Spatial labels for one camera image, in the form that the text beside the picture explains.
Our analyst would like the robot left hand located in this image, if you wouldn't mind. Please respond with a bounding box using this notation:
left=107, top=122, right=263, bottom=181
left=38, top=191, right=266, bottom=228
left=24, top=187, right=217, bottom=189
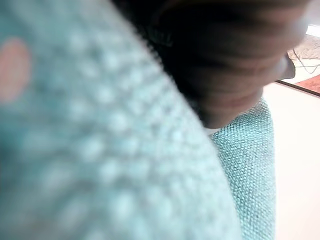
left=109, top=0, right=309, bottom=130

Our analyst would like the thin black cable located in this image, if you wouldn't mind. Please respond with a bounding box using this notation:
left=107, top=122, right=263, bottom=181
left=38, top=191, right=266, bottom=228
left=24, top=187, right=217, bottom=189
left=291, top=47, right=320, bottom=75

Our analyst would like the red brown rug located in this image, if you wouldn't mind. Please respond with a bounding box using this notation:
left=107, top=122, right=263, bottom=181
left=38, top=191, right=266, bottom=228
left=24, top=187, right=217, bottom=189
left=276, top=74, right=320, bottom=97

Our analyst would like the teal woven cushion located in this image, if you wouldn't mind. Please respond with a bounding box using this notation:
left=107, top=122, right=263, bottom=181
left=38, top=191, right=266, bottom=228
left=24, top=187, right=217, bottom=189
left=0, top=0, right=278, bottom=240

